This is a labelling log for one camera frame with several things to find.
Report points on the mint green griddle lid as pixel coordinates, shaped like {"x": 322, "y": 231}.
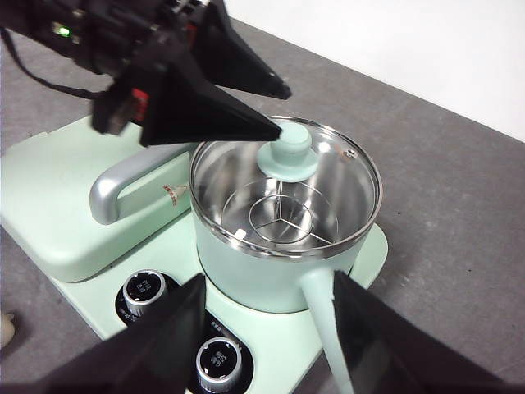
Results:
{"x": 49, "y": 197}

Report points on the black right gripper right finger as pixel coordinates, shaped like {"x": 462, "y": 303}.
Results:
{"x": 389, "y": 353}

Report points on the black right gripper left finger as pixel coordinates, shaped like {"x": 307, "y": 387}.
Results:
{"x": 156, "y": 353}

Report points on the silver control knob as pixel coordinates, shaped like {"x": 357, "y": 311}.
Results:
{"x": 144, "y": 289}
{"x": 219, "y": 363}

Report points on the glass lid with green knob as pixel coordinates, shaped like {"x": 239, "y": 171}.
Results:
{"x": 289, "y": 147}

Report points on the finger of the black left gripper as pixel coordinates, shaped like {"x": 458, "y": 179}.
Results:
{"x": 193, "y": 115}
{"x": 234, "y": 57}

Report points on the mint green breakfast machine base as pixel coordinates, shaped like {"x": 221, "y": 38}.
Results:
{"x": 279, "y": 340}

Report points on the cream ridged steamed bun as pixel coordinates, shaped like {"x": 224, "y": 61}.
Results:
{"x": 5, "y": 328}

